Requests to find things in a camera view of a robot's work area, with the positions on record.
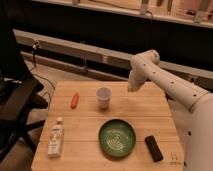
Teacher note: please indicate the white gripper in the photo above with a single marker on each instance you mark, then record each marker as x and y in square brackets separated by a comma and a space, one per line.
[134, 85]

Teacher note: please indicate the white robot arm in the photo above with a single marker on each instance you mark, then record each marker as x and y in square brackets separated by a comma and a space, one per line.
[199, 147]

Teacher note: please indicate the wooden table board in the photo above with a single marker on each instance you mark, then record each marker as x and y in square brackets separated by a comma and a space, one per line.
[146, 110]

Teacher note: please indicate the green patterned plate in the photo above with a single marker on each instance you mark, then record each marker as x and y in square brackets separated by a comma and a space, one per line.
[117, 138]

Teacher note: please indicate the orange carrot toy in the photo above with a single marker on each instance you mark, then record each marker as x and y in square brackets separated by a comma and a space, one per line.
[74, 100]

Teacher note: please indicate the black remote control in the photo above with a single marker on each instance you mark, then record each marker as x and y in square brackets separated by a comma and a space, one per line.
[153, 148]

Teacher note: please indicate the white lotion bottle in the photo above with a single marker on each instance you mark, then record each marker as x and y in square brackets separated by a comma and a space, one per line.
[56, 139]

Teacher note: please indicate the black office chair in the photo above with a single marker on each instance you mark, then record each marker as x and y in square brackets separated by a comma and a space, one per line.
[18, 94]

